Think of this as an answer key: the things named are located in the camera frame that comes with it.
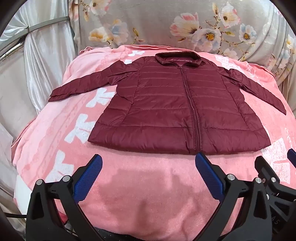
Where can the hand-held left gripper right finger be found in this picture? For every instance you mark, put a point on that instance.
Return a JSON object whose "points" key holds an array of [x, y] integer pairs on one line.
{"points": [[208, 176]]}

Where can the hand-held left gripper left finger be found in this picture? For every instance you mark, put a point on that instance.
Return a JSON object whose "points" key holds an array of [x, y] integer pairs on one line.
{"points": [[89, 176]]}

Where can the grey metal pole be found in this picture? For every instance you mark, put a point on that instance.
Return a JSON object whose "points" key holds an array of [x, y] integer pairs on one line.
{"points": [[48, 23]]}

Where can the pink printed blanket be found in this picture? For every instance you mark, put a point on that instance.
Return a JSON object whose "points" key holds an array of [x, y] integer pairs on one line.
{"points": [[138, 185]]}

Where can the maroon puffer jacket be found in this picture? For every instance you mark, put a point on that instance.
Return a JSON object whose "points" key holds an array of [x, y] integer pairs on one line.
{"points": [[166, 104]]}

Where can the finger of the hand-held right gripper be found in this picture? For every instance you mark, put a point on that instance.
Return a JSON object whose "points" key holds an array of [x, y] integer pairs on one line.
{"points": [[262, 165], [291, 158]]}

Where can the grey floral bed sheet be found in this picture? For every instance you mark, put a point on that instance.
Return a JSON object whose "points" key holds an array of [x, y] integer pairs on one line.
{"points": [[175, 25]]}

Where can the white satin curtain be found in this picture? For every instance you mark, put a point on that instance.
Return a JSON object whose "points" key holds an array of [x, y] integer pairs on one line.
{"points": [[41, 69]]}

